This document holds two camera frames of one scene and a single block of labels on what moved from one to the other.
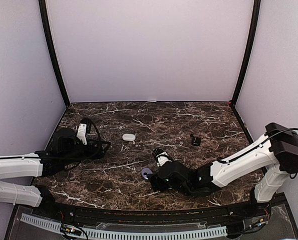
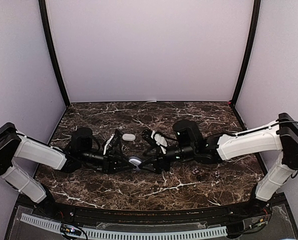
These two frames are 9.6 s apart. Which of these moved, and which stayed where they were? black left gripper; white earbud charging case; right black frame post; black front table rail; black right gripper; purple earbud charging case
Moved: black left gripper; purple earbud charging case; black right gripper
Stayed: black front table rail; right black frame post; white earbud charging case
